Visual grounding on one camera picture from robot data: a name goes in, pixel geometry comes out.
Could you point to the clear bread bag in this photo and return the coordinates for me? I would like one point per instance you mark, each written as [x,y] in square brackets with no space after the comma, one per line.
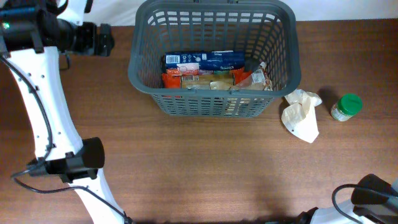
[257,80]

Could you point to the orange pasta packet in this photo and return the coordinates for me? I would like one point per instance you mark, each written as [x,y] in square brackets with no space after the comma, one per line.
[204,79]

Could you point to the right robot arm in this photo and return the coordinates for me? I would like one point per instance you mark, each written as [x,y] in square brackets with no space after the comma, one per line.
[373,200]

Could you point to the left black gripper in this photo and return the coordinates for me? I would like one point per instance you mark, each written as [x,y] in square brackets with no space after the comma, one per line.
[91,31]

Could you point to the beige paper bag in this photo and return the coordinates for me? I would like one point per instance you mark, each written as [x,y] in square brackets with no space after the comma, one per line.
[299,117]

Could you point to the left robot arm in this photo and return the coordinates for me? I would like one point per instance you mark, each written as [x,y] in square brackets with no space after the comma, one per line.
[34,34]

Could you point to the grey plastic basket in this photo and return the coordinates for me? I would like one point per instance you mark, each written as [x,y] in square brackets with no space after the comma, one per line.
[264,30]

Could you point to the blue carton box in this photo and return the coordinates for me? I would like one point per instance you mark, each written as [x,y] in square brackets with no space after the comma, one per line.
[215,60]

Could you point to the green lid jar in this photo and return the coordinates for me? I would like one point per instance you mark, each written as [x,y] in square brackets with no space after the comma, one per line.
[346,107]

